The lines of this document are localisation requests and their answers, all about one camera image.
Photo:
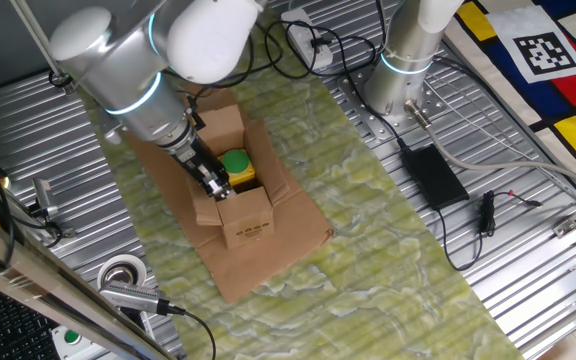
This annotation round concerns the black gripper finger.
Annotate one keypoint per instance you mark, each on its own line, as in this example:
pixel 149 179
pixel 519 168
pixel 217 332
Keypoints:
pixel 213 189
pixel 223 182

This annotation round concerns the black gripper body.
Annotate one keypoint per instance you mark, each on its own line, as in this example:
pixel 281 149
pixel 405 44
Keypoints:
pixel 198 160

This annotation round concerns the brown cardboard box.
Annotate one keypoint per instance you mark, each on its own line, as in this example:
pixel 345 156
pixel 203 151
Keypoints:
pixel 248 220

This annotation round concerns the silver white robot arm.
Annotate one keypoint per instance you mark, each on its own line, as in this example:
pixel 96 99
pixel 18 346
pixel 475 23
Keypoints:
pixel 118 60

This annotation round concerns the yellow box green button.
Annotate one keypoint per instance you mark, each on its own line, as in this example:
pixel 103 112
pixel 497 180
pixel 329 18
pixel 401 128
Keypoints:
pixel 238 162

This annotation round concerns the grey box green button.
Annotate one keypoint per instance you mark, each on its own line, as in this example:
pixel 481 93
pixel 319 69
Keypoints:
pixel 70 336

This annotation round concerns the flat brown cardboard sheet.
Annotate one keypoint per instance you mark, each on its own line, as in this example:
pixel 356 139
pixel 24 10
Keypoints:
pixel 248 275

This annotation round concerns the white rimmed metal dish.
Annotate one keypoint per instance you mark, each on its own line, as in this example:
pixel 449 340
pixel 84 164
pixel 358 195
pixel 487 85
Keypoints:
pixel 110 265

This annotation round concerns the white ribbed module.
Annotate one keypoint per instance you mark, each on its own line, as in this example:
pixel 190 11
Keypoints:
pixel 148 325

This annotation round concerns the green marble pattern mat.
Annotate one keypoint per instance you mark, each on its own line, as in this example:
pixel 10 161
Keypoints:
pixel 368 250

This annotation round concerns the white power strip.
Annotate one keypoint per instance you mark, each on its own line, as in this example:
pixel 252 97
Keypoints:
pixel 303 35

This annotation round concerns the thin white metal rod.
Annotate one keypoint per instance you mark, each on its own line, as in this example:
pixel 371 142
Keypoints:
pixel 38 40

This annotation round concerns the black power adapter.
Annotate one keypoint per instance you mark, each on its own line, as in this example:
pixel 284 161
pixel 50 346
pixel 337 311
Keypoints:
pixel 435 177

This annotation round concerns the black keyboard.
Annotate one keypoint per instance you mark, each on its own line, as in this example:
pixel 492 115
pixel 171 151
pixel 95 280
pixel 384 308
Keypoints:
pixel 18 330

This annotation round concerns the white paper black tag marker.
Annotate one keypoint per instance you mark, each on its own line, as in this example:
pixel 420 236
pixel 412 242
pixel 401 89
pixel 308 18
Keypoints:
pixel 543 52

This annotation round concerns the metal angle bracket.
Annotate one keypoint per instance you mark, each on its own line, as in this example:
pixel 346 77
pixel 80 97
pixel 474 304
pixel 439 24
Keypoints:
pixel 110 132

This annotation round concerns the silver depth camera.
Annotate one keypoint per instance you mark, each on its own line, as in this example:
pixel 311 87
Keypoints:
pixel 130 297

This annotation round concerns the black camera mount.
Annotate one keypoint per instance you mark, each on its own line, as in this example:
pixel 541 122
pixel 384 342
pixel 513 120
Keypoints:
pixel 129 317

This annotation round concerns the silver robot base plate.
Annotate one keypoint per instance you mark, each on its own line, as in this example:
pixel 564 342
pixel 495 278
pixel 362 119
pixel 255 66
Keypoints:
pixel 368 120

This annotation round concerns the small silver camera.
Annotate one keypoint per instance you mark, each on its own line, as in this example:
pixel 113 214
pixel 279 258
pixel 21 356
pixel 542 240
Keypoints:
pixel 44 195

